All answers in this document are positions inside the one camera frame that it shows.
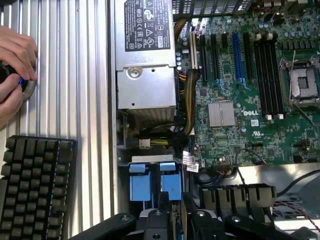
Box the black RAM slot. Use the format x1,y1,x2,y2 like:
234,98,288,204
253,33,268,120
271,33,285,120
265,33,280,120
259,34,274,119

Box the long black expansion slot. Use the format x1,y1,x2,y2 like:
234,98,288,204
198,33,210,83
242,31,254,81
210,33,221,81

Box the blue expansion slot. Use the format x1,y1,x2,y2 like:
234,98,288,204
231,30,244,85

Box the white expansion slot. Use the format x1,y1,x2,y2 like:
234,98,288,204
188,30,202,70

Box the person's left hand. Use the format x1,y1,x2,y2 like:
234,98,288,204
0,74,26,130

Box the person's right hand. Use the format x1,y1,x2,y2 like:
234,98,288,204
0,24,39,81

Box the blue drive bay brackets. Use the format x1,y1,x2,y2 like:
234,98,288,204
116,149,185,216

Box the white label tag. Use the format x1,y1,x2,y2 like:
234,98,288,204
181,149,201,174

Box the white power connector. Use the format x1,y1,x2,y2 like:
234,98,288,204
138,138,151,150

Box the green Dell motherboard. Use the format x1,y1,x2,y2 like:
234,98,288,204
174,0,320,173

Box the silver chipset heatsink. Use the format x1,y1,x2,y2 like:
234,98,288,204
207,100,236,128

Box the black keyboard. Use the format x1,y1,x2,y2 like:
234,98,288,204
0,135,78,240

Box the silver PC case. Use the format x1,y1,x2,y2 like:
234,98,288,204
106,0,320,240

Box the silver power supply unit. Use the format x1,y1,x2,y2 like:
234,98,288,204
114,0,179,118

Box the CPU socket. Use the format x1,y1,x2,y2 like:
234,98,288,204
279,53,320,112

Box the metal locking lever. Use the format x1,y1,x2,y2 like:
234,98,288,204
288,50,298,101

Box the black plastic cable holder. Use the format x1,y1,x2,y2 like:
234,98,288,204
198,183,278,219

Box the thin black wire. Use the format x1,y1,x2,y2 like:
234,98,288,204
234,148,267,186

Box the red black twisted wire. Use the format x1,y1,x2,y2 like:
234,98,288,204
273,201,320,227

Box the thick black cable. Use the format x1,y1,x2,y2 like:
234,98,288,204
276,169,320,198

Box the yellow black wire bundle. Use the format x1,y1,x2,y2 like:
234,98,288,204
181,69,201,137

